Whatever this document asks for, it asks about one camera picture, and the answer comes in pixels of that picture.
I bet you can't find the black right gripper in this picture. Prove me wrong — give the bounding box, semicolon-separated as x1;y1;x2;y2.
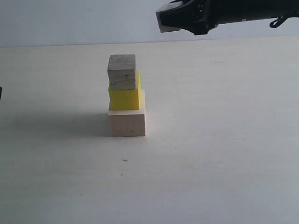
156;0;224;35

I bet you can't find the small wooden cube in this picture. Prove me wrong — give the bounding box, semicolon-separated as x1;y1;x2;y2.
158;21;181;33

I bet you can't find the medium layered wooden cube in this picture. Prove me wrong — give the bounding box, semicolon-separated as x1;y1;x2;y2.
107;54;137;90

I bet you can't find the yellow cube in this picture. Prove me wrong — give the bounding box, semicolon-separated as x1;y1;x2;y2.
108;71;142;111

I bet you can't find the large light wooden cube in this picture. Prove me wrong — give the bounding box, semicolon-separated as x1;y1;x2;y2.
108;89;146;137

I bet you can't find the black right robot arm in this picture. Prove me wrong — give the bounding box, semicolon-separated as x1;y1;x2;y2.
156;0;299;35

